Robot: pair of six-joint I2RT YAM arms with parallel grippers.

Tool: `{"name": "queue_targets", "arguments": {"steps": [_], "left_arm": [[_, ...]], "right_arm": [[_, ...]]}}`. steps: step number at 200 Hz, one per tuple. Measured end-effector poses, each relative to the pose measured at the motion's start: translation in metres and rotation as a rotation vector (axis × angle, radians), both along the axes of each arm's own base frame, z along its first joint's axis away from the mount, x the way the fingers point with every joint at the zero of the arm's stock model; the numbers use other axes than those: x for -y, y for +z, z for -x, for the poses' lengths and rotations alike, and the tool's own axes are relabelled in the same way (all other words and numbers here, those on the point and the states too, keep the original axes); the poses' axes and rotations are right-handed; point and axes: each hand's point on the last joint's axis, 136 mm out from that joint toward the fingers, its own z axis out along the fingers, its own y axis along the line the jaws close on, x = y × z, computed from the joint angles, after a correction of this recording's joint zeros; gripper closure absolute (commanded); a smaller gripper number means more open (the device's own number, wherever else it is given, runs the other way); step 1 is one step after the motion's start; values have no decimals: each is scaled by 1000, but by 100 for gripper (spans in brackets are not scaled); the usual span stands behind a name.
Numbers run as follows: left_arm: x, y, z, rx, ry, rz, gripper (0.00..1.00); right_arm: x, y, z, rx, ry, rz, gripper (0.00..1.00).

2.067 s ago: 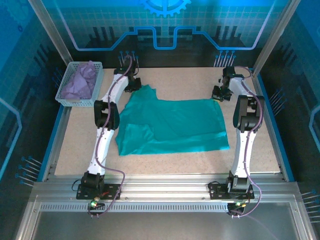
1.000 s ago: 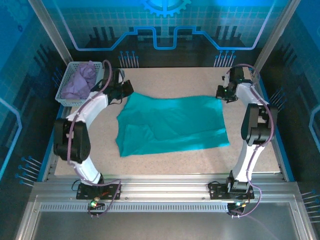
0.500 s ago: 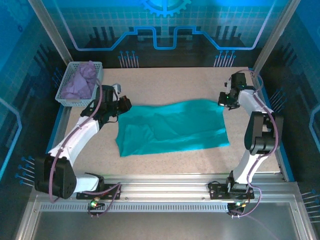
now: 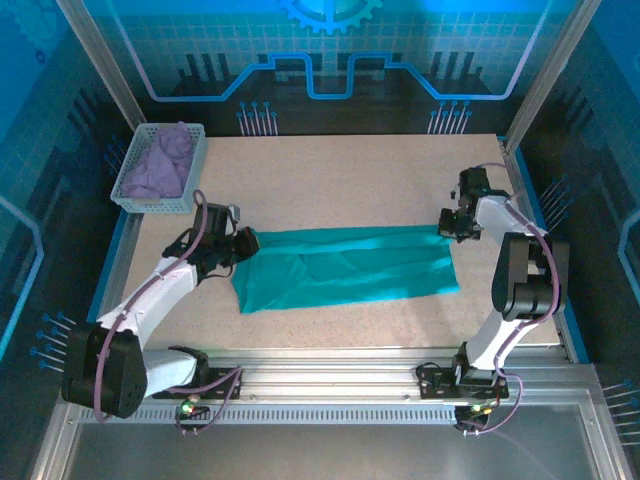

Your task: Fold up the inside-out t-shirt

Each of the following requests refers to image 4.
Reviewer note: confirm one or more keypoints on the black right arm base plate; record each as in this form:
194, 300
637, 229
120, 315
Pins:
435, 385

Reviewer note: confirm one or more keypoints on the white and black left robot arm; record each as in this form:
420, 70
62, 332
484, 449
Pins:
145, 295

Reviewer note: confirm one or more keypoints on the teal t-shirt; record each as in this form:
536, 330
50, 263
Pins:
350, 270

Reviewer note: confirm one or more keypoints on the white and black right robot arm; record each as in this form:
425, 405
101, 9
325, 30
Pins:
520, 270

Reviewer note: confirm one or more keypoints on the small LED controller board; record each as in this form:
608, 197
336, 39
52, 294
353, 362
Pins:
475, 410
189, 409

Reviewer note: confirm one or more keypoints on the light blue plastic basket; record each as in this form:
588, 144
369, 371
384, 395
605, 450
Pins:
120, 197

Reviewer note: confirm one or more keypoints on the aluminium frame bracket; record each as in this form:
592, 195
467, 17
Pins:
542, 85

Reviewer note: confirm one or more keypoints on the grey metal front panel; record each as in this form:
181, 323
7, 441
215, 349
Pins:
320, 450

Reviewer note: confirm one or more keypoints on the blue table edge strip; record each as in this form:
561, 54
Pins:
575, 345
107, 272

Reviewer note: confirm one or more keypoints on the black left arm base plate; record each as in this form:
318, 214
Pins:
222, 377

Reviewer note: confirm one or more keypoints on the aluminium mounting rail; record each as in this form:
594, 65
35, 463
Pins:
325, 370

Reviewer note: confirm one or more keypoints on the purple garment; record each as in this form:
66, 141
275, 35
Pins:
160, 165

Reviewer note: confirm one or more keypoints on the aluminium frame post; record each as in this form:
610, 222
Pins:
117, 85

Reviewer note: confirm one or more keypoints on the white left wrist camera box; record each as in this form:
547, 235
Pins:
234, 212

